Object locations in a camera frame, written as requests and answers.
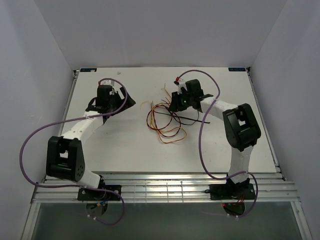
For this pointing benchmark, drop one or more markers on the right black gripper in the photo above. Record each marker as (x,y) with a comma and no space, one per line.
(174,106)

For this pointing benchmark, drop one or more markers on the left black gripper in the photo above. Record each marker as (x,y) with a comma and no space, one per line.
(122,101)

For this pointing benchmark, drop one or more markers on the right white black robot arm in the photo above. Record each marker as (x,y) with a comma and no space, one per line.
(240,124)

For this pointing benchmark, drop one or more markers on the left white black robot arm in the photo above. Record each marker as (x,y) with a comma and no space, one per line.
(65,155)

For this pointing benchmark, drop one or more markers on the left blue label sticker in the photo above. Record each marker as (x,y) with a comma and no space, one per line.
(88,70)

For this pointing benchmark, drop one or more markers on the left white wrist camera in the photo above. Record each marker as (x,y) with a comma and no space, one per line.
(110,83)

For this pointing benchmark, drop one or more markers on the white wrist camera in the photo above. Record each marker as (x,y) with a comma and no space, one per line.
(110,83)
(181,85)

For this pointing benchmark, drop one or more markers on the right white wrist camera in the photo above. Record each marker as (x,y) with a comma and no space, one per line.
(181,85)

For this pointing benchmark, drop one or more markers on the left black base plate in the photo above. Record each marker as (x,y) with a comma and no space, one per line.
(94,195)

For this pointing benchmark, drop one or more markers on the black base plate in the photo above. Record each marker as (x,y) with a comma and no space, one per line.
(228,192)
(94,195)

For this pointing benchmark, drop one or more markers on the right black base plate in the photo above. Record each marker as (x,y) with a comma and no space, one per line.
(228,192)

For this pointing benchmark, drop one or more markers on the aluminium rail frame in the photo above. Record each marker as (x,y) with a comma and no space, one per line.
(176,187)

